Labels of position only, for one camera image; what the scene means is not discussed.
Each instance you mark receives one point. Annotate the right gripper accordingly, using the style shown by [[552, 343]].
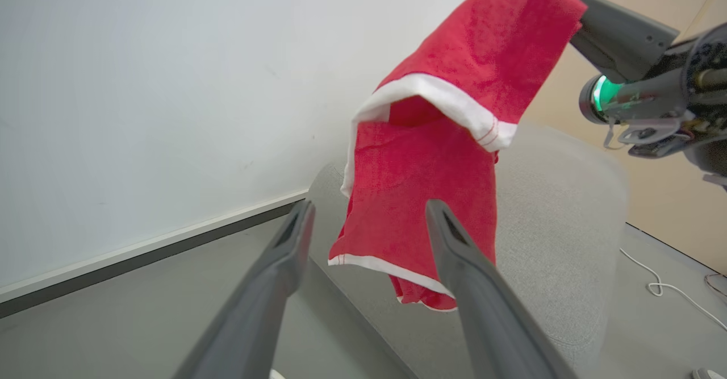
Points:
[[670, 100]]

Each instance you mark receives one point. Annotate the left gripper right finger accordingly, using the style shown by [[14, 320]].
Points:
[[488, 322]]

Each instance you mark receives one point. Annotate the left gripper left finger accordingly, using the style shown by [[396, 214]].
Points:
[[255, 305]]

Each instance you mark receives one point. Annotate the red garment with white trim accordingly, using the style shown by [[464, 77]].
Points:
[[454, 55]]

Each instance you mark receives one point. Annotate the grey fabric sofa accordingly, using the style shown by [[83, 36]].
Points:
[[556, 225]]

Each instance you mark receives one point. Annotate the white and black baseboard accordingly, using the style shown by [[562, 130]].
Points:
[[142, 257]]

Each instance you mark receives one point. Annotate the small grey floor object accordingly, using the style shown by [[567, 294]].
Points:
[[710, 374]]

